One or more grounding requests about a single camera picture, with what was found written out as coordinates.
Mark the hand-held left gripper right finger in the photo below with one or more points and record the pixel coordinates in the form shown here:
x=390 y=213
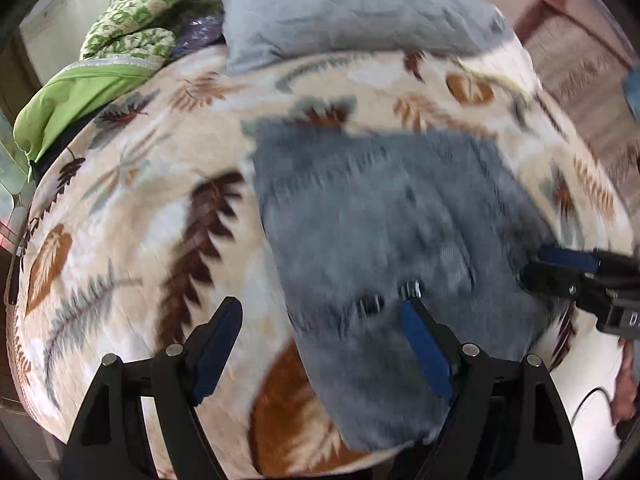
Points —
x=425 y=355

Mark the leaf-print blanket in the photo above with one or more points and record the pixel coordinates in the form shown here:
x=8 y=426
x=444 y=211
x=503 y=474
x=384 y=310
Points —
x=150 y=185

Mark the striped sofa seat cushion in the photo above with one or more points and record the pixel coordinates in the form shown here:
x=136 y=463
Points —
x=580 y=75

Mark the grey denim pants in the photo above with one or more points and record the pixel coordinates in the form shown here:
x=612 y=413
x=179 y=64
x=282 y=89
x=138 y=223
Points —
x=390 y=220

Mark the purple plastic bag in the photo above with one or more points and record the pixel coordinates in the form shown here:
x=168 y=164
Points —
x=200 y=35

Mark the green patterned quilt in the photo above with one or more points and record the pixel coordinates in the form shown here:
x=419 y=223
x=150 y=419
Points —
x=115 y=60

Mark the grey quilted pillow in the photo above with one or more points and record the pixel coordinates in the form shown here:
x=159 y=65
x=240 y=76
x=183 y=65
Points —
x=350 y=5

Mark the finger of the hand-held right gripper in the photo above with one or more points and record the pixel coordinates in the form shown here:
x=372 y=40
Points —
x=567 y=257
x=550 y=280

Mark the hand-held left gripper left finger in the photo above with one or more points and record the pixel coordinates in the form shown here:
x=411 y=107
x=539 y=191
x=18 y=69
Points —
x=215 y=355

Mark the light blue jeans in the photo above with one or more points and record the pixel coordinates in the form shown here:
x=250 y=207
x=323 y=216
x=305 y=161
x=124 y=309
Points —
x=632 y=95

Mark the person's right hand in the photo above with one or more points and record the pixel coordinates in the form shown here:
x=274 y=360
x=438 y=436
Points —
x=627 y=385

